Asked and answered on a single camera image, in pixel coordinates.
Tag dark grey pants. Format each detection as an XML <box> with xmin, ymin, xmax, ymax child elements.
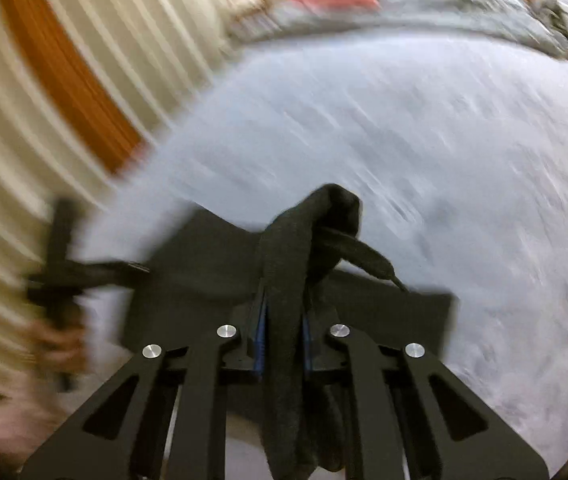
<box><xmin>120</xmin><ymin>184</ymin><xmax>454</xmax><ymax>479</ymax></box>

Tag person's left hand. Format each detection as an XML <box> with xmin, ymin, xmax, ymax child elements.
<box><xmin>26</xmin><ymin>318</ymin><xmax>88</xmax><ymax>375</ymax></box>

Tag cream and orange curtain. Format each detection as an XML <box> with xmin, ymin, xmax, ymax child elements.
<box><xmin>0</xmin><ymin>0</ymin><xmax>226</xmax><ymax>396</ymax></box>

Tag grey butterfly bedspread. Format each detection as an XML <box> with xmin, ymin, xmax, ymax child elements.
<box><xmin>80</xmin><ymin>33</ymin><xmax>568</xmax><ymax>471</ymax></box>

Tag grey ruffled duvet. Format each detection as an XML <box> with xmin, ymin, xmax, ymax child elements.
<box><xmin>231</xmin><ymin>0</ymin><xmax>568</xmax><ymax>61</ymax></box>

